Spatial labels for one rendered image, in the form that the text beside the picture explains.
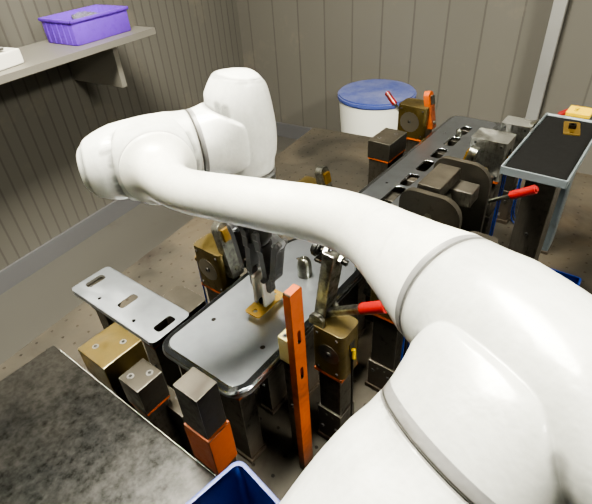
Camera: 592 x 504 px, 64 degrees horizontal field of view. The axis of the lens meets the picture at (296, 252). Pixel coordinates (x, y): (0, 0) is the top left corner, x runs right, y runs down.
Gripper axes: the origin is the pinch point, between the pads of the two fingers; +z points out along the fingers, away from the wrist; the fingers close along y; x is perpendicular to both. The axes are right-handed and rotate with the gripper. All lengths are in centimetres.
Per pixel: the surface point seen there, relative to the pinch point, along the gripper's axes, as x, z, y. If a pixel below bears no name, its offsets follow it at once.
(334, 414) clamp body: -1.8, 25.0, 17.8
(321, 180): 39.6, -1.6, -13.5
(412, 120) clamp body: 102, 5, -18
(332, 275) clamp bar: -0.5, -11.2, 16.8
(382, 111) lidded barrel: 207, 48, -85
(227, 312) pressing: -5.1, 6.0, -6.0
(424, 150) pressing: 84, 6, -5
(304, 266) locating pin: 12.3, 2.5, 0.9
